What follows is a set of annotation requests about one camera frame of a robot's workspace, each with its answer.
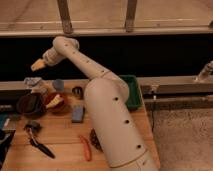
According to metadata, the grey towel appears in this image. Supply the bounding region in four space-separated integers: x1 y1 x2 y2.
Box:
24 77 42 88

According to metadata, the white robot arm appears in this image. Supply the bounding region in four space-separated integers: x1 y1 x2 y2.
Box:
31 36 159 171

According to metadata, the white paper cup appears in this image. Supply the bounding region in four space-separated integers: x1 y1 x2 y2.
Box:
31 81 48 94

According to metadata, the blue grey cup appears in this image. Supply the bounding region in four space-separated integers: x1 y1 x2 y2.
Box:
52 79 64 92

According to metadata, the small metal cup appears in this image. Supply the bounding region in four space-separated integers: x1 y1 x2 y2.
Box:
72 86 83 99

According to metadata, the red bowl with food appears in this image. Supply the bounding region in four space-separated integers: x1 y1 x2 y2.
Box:
44 92 68 113

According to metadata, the dark brown bowl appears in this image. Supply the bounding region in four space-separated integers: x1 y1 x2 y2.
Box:
16 93 45 117

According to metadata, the blue sponge block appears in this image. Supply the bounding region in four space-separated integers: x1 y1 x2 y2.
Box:
71 105 84 123

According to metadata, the dark device at left edge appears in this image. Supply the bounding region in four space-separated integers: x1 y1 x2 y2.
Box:
0 113 16 169

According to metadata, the green plastic tray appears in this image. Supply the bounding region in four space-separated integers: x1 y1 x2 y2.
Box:
121 75 142 111

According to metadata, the metal fixture at right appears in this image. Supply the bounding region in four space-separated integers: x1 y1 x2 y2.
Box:
195 61 213 83

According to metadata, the black handled kitchen tool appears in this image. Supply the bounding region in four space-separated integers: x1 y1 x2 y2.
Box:
24 120 55 159

